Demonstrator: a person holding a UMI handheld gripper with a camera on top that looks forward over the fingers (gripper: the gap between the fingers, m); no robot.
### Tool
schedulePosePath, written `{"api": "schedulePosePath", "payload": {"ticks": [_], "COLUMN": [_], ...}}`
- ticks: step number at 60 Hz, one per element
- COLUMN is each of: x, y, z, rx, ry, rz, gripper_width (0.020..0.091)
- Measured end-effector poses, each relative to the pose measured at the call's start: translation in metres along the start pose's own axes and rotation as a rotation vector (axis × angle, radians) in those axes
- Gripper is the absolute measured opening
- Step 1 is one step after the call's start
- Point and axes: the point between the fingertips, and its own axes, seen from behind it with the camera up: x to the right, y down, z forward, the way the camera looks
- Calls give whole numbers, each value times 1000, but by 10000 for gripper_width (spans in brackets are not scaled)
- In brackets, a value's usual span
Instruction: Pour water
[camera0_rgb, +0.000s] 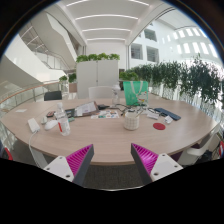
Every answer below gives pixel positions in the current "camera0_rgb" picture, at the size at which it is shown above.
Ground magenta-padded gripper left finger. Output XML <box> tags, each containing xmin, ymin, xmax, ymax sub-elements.
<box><xmin>43</xmin><ymin>143</ymin><xmax>95</xmax><ymax>187</ymax></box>

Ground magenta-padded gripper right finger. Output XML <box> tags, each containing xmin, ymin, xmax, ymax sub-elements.
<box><xmin>130</xmin><ymin>143</ymin><xmax>184</xmax><ymax>186</ymax></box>

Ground clear plastic water bottle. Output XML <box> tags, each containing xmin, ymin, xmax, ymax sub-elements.
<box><xmin>54</xmin><ymin>102</ymin><xmax>72</xmax><ymax>137</ymax></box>

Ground flat round red coaster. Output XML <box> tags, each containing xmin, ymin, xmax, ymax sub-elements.
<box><xmin>152</xmin><ymin>122</ymin><xmax>167</xmax><ymax>131</ymax></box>

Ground white ribbed mug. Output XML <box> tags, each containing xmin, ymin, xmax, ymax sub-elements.
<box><xmin>123</xmin><ymin>111</ymin><xmax>141</xmax><ymax>131</ymax></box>

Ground white small box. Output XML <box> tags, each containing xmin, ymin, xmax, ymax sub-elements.
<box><xmin>146</xmin><ymin>112</ymin><xmax>160</xmax><ymax>121</ymax></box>

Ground white computer mouse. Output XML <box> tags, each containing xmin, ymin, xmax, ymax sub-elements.
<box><xmin>44</xmin><ymin>119</ymin><xmax>59</xmax><ymax>131</ymax></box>

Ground brown clipboard with papers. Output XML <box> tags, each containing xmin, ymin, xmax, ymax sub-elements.
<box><xmin>73</xmin><ymin>101</ymin><xmax>100</xmax><ymax>118</ymax></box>

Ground colourful printed sheet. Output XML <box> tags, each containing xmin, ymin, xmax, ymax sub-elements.
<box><xmin>90</xmin><ymin>109</ymin><xmax>120</xmax><ymax>120</ymax></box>

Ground white power adapter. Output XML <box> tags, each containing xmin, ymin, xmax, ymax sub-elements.
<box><xmin>27</xmin><ymin>117</ymin><xmax>41</xmax><ymax>134</ymax></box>

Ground green tote bag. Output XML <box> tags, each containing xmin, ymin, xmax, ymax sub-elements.
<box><xmin>122</xmin><ymin>80</ymin><xmax>150</xmax><ymax>107</ymax></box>

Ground black chair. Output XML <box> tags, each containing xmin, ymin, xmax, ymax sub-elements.
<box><xmin>43</xmin><ymin>90</ymin><xmax>63</xmax><ymax>102</ymax></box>

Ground small clear bottle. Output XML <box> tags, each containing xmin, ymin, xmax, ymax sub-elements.
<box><xmin>111</xmin><ymin>83</ymin><xmax>121</xmax><ymax>107</ymax></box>

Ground white chair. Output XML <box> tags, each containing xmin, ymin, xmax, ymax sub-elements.
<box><xmin>87</xmin><ymin>85</ymin><xmax>115</xmax><ymax>100</ymax></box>

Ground white cabinet with plants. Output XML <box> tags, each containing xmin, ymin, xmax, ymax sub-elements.
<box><xmin>75</xmin><ymin>53</ymin><xmax>121</xmax><ymax>100</ymax></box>

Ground row of green plants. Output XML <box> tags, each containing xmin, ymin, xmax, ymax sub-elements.
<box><xmin>119</xmin><ymin>56</ymin><xmax>224</xmax><ymax>106</ymax></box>

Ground ceiling light strips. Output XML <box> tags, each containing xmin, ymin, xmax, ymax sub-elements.
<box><xmin>65</xmin><ymin>0</ymin><xmax>150</xmax><ymax>42</ymax></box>

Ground white cable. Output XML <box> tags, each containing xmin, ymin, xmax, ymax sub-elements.
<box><xmin>28</xmin><ymin>130</ymin><xmax>48</xmax><ymax>169</ymax></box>

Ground black tangled cable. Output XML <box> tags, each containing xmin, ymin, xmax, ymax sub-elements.
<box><xmin>114</xmin><ymin>103</ymin><xmax>161</xmax><ymax>118</ymax></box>

